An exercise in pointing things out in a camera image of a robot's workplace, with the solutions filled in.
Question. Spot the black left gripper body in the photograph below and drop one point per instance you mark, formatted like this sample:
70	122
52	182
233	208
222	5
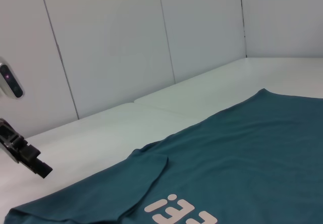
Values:
8	140

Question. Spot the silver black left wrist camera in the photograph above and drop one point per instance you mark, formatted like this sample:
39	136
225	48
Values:
10	80

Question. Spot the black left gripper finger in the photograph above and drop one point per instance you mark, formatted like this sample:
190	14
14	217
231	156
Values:
35	162

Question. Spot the teal shirt with FREE print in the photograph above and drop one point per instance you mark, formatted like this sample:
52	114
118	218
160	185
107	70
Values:
214	158

